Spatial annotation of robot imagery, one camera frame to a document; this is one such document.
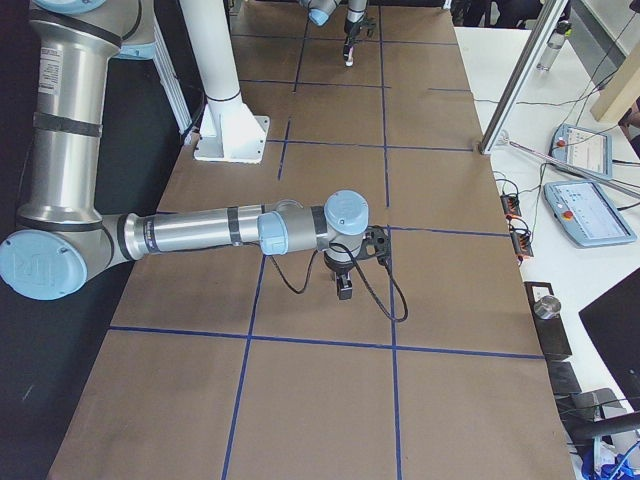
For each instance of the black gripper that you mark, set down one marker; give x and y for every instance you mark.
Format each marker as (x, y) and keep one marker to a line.
(337, 267)
(353, 30)

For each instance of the white brass PPR pipe fitting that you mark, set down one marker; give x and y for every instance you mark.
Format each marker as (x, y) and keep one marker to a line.
(348, 55)

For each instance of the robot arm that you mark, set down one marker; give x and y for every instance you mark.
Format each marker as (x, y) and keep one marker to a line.
(106, 137)
(356, 19)

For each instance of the lower orange black connector hub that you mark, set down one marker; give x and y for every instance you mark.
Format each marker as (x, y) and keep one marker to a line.
(521, 241)

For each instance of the orange black connector hub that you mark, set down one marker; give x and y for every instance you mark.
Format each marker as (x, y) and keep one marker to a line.
(521, 241)
(511, 204)

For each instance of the upper orange black connector hub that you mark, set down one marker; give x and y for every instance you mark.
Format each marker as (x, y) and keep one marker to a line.
(511, 204)

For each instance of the metal cylinder weight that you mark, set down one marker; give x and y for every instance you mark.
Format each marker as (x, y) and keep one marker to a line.
(547, 307)

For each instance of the black block stand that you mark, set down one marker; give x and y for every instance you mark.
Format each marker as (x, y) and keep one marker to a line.
(551, 333)

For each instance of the clear water bottle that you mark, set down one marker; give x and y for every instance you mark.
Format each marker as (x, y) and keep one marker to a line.
(554, 45)

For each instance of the lower teach pendant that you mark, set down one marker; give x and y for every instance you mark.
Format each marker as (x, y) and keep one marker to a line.
(586, 214)

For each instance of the teach pendant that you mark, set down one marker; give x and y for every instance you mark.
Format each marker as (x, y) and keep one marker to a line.
(583, 148)
(586, 214)

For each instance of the upper teach pendant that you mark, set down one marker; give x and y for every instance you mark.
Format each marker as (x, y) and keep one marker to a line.
(583, 148)

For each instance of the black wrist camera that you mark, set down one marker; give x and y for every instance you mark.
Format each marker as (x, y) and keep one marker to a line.
(375, 244)

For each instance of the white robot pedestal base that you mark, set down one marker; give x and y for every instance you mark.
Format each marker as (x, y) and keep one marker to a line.
(229, 131)

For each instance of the aluminium profile post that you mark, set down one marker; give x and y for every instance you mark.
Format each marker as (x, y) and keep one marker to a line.
(547, 20)

